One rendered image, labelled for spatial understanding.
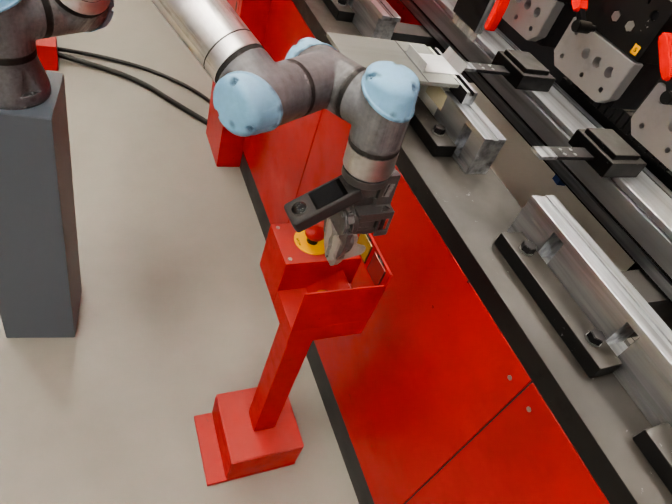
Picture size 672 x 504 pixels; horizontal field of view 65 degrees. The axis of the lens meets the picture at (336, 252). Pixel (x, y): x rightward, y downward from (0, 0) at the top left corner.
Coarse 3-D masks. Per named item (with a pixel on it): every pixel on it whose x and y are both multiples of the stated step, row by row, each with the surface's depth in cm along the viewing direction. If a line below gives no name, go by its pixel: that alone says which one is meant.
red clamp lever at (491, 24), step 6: (498, 0) 97; (504, 0) 97; (498, 6) 97; (504, 6) 98; (492, 12) 99; (498, 12) 98; (504, 12) 99; (492, 18) 99; (498, 18) 99; (486, 24) 100; (492, 24) 100; (498, 24) 101; (492, 30) 101
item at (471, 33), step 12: (468, 0) 115; (480, 0) 111; (492, 0) 109; (456, 12) 119; (468, 12) 115; (480, 12) 112; (456, 24) 120; (468, 24) 115; (480, 24) 113; (468, 36) 117
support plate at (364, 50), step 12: (336, 36) 117; (348, 36) 119; (360, 36) 121; (336, 48) 114; (348, 48) 114; (360, 48) 116; (372, 48) 118; (384, 48) 120; (396, 48) 122; (420, 48) 126; (360, 60) 112; (372, 60) 114; (384, 60) 115; (396, 60) 117; (408, 60) 119; (420, 84) 114; (432, 84) 115; (444, 84) 116; (456, 84) 118
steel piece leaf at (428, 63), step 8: (408, 48) 121; (416, 56) 118; (424, 56) 123; (432, 56) 124; (440, 56) 125; (416, 64) 119; (424, 64) 116; (432, 64) 121; (440, 64) 122; (448, 64) 123; (424, 72) 117; (432, 72) 118; (440, 72) 119; (448, 72) 120; (456, 72) 122
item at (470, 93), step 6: (438, 54) 128; (456, 78) 120; (462, 78) 121; (462, 84) 118; (468, 84) 119; (450, 90) 121; (456, 90) 120; (462, 90) 118; (468, 90) 117; (474, 90) 118; (456, 96) 120; (462, 96) 118; (468, 96) 117; (474, 96) 118; (462, 102) 118; (468, 102) 119
